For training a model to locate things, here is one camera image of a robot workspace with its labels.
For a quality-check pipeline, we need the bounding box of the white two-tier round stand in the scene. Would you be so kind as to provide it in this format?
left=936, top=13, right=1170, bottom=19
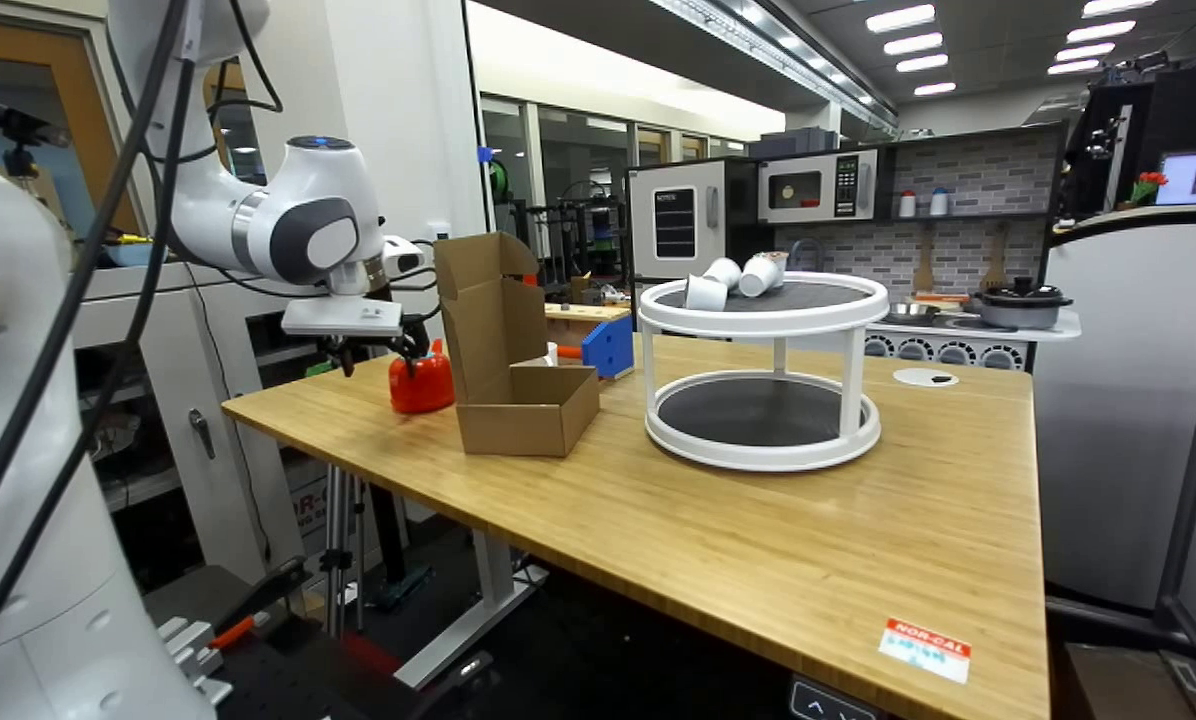
left=635, top=272, right=887, bottom=475

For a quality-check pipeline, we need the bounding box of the grey storage cabinet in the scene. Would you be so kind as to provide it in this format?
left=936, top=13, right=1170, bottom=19
left=73, top=263, right=327, bottom=590

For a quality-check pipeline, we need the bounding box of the brown cardboard box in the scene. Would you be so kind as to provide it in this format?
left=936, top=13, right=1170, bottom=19
left=436, top=237, right=599, bottom=454

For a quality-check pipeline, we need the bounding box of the black toy pot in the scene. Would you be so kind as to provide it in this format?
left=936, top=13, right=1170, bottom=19
left=973, top=277, right=1070, bottom=332

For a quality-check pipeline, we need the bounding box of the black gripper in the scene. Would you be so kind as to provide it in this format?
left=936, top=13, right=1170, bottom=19
left=385, top=315, right=430, bottom=359

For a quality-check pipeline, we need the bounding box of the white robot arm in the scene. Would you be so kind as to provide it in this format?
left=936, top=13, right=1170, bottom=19
left=0, top=0, right=414, bottom=720

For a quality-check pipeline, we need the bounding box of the red white table sticker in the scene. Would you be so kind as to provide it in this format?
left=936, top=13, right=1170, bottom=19
left=882, top=619, right=973, bottom=684

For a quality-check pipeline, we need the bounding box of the toy play kitchen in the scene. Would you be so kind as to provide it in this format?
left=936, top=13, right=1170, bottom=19
left=626, top=123, right=1085, bottom=377

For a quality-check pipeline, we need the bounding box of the blue wooden toy workbench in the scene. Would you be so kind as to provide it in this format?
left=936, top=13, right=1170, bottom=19
left=556, top=315, right=632, bottom=380

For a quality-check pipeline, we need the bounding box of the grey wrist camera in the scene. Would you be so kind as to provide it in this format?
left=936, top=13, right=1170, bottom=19
left=282, top=296, right=399, bottom=340

